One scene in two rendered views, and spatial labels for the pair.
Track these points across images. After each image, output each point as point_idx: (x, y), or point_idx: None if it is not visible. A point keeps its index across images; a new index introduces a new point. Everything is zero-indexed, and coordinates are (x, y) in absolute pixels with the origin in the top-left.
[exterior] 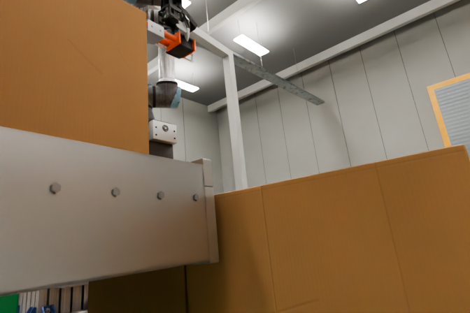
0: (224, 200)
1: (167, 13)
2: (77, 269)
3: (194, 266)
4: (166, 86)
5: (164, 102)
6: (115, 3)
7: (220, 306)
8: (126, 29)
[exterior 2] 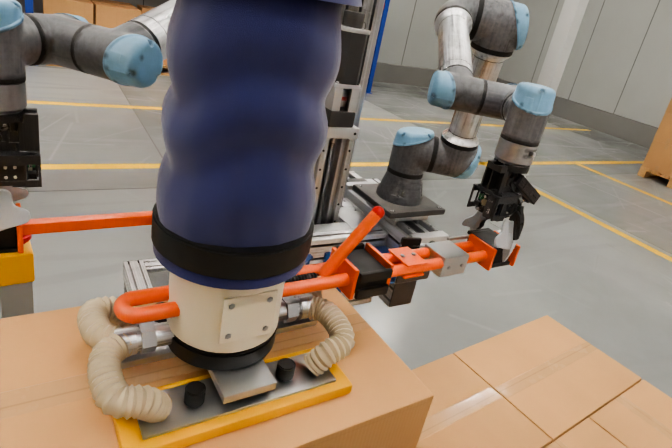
0: None
1: (487, 211)
2: None
3: None
4: (457, 154)
5: (444, 174)
6: (389, 421)
7: None
8: (394, 443)
